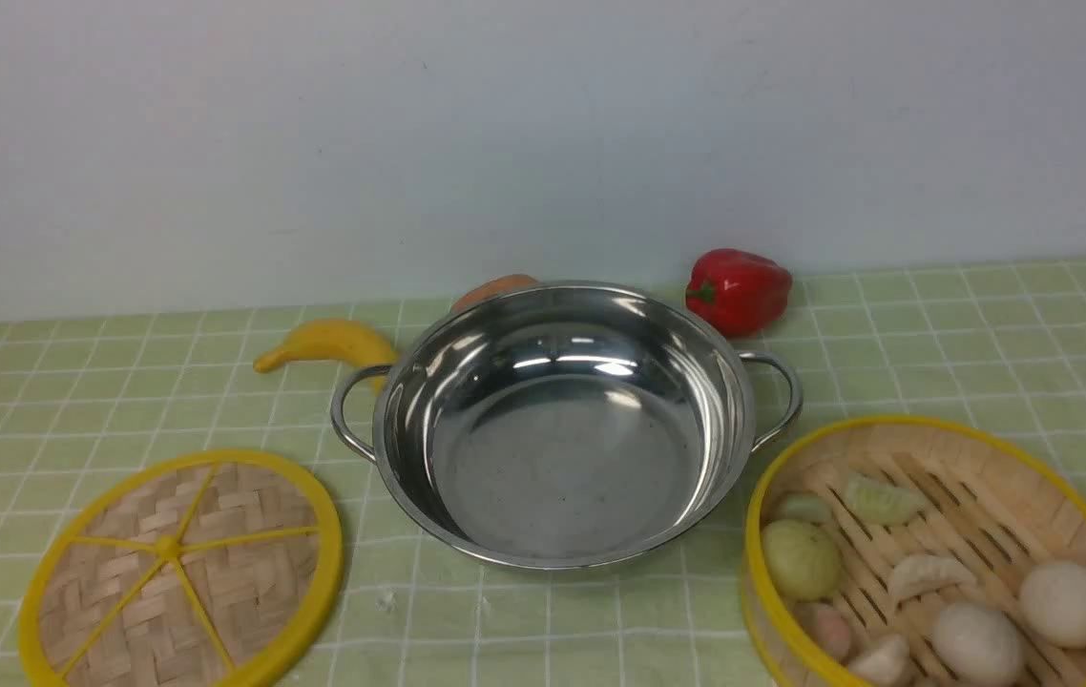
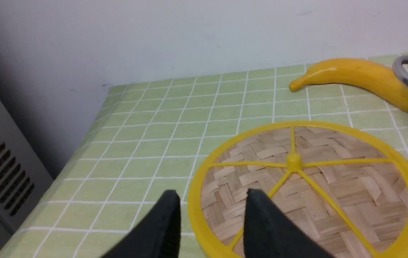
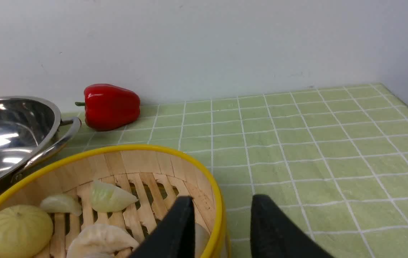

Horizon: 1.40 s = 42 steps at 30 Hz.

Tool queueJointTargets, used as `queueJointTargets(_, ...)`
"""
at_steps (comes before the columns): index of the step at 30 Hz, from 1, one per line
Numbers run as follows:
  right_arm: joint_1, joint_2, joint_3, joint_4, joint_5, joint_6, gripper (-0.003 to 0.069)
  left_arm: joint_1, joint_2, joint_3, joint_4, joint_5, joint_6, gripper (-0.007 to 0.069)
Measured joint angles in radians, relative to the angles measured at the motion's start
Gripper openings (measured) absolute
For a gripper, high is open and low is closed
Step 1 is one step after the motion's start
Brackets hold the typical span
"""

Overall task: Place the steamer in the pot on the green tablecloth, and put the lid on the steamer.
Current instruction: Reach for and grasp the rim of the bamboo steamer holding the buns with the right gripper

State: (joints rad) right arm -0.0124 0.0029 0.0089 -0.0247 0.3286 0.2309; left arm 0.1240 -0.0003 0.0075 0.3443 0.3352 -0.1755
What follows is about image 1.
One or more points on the yellow toy banana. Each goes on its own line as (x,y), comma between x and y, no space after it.
(340,340)

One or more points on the green checkered tablecloth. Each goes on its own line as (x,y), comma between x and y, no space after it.
(84,402)

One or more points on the white round bun right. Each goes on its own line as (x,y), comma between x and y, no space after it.
(1053,600)

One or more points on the pink dumpling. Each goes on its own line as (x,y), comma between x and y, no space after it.
(830,631)

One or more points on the white dumpling front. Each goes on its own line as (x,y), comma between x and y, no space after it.
(885,663)

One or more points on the red toy bell pepper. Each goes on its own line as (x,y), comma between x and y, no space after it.
(738,293)

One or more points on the white dumpling centre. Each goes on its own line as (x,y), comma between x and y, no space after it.
(924,574)

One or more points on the round green bun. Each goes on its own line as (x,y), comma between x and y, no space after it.
(802,560)

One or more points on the pale green dumpling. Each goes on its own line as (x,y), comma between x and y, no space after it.
(880,503)

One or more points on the yellow rimmed bamboo steamer lid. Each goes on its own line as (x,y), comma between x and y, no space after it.
(217,568)

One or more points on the white round bun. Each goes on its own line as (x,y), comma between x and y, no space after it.
(1053,600)
(979,644)

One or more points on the white dumpling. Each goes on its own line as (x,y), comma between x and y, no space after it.
(885,663)
(924,574)

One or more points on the yellow rimmed bamboo steamer basket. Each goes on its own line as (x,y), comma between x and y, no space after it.
(997,510)

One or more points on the small green dumpling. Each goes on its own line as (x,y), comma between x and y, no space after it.
(803,506)

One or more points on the white round bun front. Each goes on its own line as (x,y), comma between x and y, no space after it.
(979,644)

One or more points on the stainless steel pot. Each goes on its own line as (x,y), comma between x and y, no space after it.
(566,425)

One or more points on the orange toy vegetable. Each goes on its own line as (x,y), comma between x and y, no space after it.
(493,288)

